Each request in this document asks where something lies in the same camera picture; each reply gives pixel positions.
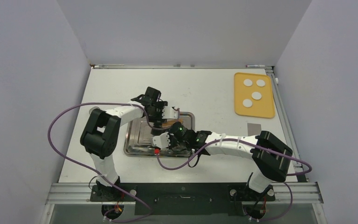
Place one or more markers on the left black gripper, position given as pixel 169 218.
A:
pixel 159 118

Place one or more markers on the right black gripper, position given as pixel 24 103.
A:
pixel 173 144

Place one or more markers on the stainless steel tray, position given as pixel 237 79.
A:
pixel 138 142

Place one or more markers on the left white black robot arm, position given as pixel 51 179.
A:
pixel 100 134

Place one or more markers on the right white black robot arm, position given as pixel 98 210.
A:
pixel 270 155

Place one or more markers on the white dough disc lower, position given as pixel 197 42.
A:
pixel 247 103

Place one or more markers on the white dough disc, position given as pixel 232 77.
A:
pixel 260 83
pixel 256 95
pixel 247 103
pixel 248 82

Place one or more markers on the white dough disc middle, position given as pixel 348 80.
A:
pixel 256 95

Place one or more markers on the white dough disc upper left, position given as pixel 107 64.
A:
pixel 248 82

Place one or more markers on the white dough disc upper right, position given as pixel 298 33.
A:
pixel 260 83

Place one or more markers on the yellow plastic tray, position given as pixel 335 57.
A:
pixel 263 108

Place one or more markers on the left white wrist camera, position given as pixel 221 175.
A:
pixel 170 112

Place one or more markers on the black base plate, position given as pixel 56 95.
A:
pixel 186 198

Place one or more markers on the aluminium back rail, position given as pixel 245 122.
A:
pixel 177 66

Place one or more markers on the aluminium front rail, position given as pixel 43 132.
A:
pixel 79 193

